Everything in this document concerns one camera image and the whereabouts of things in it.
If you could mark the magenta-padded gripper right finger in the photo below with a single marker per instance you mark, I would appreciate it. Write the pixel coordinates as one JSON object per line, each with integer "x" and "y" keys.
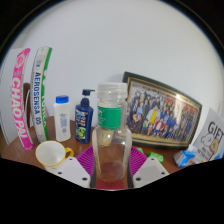
{"x": 150, "y": 170}

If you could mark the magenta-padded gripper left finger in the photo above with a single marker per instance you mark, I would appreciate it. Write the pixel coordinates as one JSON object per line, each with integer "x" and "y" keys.
{"x": 72, "y": 170}

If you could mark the clear bottle with green label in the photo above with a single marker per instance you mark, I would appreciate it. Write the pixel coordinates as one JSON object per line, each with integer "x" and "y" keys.
{"x": 111, "y": 146}

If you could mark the small green pack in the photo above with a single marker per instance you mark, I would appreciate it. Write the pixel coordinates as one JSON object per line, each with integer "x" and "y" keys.
{"x": 156, "y": 156}
{"x": 140, "y": 150}

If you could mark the white mug with yellow rim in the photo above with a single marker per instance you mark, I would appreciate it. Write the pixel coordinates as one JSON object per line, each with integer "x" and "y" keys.
{"x": 50, "y": 153}

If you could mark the blue tissue pack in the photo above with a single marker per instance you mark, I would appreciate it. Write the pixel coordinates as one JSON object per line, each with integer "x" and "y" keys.
{"x": 184, "y": 158}

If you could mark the dark blue pump bottle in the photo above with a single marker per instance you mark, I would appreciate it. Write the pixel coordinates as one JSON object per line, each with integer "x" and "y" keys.
{"x": 83, "y": 123}

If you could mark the white lotion bottle blue cap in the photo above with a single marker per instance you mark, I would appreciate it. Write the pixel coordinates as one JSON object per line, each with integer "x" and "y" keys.
{"x": 62, "y": 121}

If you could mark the framed group photo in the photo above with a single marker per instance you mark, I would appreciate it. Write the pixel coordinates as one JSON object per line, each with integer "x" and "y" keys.
{"x": 160, "y": 113}

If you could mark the white paper gift bag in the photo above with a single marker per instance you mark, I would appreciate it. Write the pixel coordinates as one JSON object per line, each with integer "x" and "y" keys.
{"x": 211, "y": 136}

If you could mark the white and green shuttlecock tube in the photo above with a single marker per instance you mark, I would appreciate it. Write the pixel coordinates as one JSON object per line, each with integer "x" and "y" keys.
{"x": 40, "y": 93}

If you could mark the pink shuttlecock tube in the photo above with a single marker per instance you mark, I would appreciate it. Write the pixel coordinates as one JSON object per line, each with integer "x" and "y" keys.
{"x": 19, "y": 100}

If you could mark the white refrigerator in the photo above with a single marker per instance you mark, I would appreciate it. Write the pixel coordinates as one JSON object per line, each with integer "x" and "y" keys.
{"x": 6, "y": 100}

